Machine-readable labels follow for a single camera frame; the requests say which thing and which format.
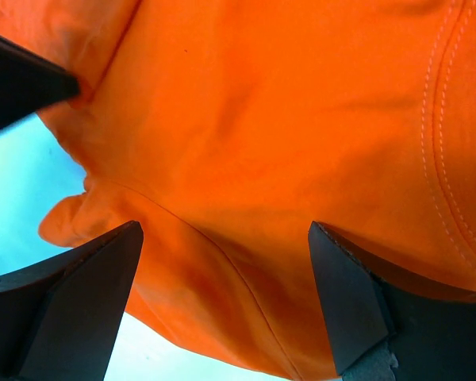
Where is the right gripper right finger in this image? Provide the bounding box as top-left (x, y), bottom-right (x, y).
top-left (309, 222), bottom-right (476, 380)

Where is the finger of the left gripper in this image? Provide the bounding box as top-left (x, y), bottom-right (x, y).
top-left (0, 36), bottom-right (80, 131)

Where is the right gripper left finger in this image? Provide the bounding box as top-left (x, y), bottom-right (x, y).
top-left (0, 221), bottom-right (144, 380)

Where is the orange t shirt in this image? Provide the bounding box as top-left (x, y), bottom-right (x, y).
top-left (0, 1), bottom-right (476, 380)

